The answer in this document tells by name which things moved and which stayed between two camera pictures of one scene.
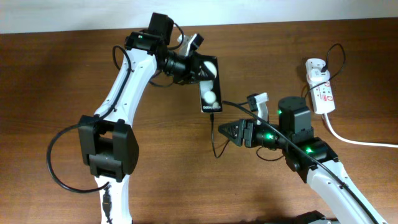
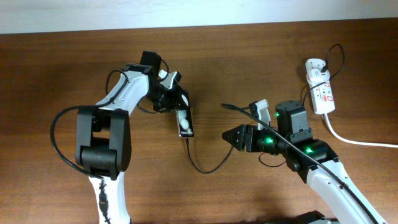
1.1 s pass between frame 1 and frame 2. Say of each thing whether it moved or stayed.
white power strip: stayed
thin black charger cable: moved
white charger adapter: stayed
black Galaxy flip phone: moved
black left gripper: moved
